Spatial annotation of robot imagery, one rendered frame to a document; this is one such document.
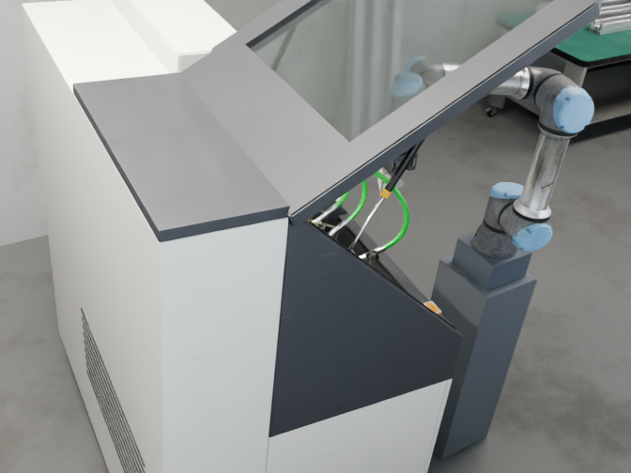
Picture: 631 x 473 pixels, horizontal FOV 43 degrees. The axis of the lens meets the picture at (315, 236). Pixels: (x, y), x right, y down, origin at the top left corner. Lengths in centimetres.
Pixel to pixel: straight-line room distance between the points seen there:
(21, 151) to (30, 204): 27
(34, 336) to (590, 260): 284
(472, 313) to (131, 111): 136
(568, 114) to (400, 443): 106
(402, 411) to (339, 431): 21
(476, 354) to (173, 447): 125
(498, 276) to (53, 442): 172
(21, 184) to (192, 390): 238
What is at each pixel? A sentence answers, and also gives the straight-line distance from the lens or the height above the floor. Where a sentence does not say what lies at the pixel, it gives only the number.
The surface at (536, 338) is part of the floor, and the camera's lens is 386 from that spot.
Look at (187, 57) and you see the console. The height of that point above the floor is 154.
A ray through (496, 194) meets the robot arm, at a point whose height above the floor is 111.
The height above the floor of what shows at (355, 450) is 62.
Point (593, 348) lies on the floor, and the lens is 392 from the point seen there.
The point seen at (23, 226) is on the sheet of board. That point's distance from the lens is 415.
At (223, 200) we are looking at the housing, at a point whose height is 150.
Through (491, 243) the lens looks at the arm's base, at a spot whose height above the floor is 95.
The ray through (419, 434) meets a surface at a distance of 245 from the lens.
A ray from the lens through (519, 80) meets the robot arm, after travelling 238.
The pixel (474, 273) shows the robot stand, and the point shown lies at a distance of 271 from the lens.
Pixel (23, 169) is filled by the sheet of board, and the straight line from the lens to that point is 404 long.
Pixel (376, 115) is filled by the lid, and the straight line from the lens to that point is 177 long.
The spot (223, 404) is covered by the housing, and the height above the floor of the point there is 97.
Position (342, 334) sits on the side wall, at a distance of 195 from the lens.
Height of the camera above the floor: 237
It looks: 34 degrees down
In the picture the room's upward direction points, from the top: 7 degrees clockwise
